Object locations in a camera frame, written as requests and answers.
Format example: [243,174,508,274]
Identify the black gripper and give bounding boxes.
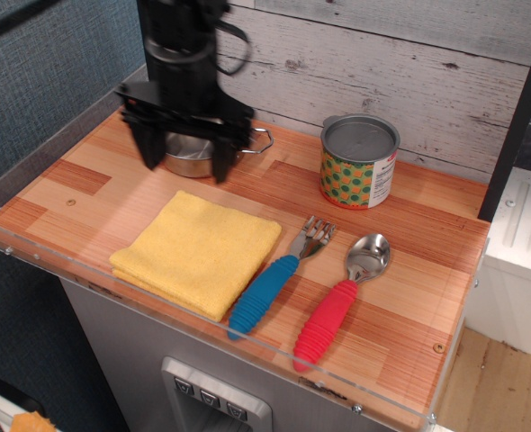
[116,49,253,184]

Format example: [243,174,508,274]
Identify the yellow towel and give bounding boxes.
[109,191,282,322]

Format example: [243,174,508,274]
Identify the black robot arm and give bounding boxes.
[116,1,254,183]

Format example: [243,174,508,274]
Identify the stainless steel pot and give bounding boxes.
[164,128,275,178]

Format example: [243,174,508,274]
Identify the patterned toy can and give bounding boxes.
[319,113,401,211]

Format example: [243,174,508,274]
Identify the clear acrylic table guard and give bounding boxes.
[0,71,491,432]

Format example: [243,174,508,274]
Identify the silver toy fridge cabinet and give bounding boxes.
[60,276,410,432]

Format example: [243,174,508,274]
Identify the dispenser button panel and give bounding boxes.
[161,356,274,432]

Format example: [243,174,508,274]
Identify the orange cloth at corner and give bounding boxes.
[10,411,58,432]

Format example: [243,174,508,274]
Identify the white plastic appliance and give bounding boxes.
[464,167,531,354]

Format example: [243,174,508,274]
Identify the blue handled fork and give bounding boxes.
[227,216,336,340]

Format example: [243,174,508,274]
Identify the red handled spoon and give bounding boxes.
[292,233,391,373]

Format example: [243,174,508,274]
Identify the black braided cable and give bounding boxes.
[0,0,62,46]

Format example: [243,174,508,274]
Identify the black right frame post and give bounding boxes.
[477,0,531,222]

